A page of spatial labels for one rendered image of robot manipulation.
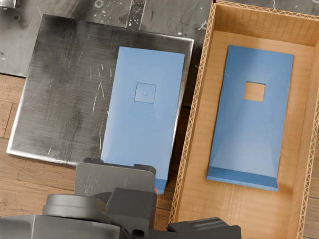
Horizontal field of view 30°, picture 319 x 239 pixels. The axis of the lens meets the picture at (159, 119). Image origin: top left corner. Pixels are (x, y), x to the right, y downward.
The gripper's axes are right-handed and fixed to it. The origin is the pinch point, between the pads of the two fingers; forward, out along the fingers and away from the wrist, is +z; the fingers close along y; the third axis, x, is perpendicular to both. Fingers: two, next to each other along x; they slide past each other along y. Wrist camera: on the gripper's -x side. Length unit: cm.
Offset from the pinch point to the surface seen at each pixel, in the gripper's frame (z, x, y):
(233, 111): 7.3, -9.6, 6.6
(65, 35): 9.5, 9.4, 12.3
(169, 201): 3.1, -4.1, -2.6
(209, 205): 2.7, -8.2, -2.3
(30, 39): 11.3, 13.9, 11.2
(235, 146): 5.5, -10.2, 3.4
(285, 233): 1.7, -16.1, -3.8
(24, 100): 5.7, 12.5, 5.6
